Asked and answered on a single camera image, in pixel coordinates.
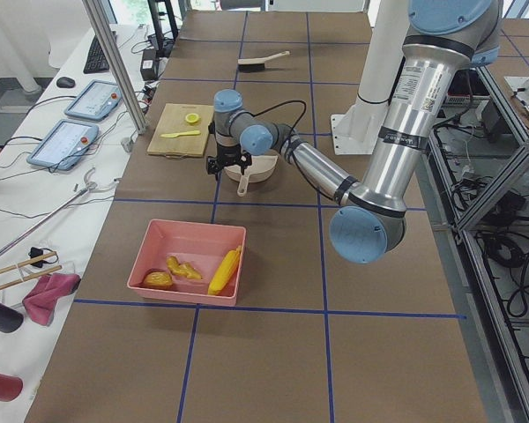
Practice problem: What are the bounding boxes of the black water bottle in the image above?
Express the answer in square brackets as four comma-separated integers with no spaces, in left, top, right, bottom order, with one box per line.
[0,302,24,333]

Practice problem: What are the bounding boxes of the metal grabber rod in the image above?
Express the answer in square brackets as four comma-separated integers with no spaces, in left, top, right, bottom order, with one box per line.
[0,167,121,256]

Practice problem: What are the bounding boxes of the yellow toy corn cob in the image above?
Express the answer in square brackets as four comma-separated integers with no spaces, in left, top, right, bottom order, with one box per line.
[207,245,242,295]

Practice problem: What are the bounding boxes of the black computer mouse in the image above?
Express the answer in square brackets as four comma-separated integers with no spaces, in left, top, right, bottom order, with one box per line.
[56,77,76,88]

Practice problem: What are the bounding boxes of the pink plastic bin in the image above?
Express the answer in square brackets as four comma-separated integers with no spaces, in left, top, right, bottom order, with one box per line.
[127,219,246,307]

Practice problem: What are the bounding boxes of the red water bottle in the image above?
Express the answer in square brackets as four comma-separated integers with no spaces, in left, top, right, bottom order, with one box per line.
[0,374,23,402]

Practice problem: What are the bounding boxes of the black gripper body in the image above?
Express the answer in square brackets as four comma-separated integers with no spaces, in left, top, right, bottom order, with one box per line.
[205,143,252,175]

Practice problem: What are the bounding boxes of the black keyboard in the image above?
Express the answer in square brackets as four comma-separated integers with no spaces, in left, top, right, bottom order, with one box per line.
[83,36,109,74]

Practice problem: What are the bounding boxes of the yellow lemon slice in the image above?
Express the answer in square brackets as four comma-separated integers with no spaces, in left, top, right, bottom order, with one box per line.
[184,113,201,125]

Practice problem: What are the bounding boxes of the wooden cutting board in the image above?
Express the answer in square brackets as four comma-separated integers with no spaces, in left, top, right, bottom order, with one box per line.
[146,103,214,158]

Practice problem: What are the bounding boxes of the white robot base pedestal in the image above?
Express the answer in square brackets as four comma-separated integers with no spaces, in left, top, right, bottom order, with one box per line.
[331,0,409,155]

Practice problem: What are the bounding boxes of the yellow plastic knife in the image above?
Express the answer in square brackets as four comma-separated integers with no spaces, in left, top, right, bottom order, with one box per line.
[160,130,201,138]

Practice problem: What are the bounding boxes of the tan toy ginger root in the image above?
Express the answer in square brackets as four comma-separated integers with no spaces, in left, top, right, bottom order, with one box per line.
[166,256,203,280]

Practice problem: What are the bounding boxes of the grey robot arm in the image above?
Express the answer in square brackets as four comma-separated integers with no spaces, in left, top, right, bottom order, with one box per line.
[206,1,503,263]

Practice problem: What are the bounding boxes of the brown toy potato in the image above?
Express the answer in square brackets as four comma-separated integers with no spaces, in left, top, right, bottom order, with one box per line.
[141,271,174,291]

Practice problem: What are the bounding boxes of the white plastic dustpan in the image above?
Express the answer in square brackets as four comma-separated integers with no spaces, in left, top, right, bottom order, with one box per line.
[225,155,278,197]

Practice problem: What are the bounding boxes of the white brush black bristles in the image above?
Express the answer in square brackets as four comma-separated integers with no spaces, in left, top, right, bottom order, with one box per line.
[237,50,290,73]

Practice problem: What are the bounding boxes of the black power adapter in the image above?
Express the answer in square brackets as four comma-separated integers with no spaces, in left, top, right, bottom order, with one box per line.
[140,48,160,81]

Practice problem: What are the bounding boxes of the blue teach pendant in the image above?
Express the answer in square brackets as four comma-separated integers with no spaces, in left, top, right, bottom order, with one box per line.
[26,119,100,171]
[64,80,121,122]

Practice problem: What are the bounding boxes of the red cloth top left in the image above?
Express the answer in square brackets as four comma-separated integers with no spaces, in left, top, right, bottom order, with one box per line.
[22,273,81,326]

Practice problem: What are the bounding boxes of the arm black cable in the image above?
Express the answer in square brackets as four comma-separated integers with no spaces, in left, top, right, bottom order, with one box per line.
[250,100,309,146]

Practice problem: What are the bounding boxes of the wooden sticks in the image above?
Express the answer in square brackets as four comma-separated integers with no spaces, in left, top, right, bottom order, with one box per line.
[0,251,63,291]

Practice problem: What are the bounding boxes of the aluminium frame post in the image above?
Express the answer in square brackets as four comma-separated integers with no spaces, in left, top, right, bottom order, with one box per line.
[82,0,147,135]

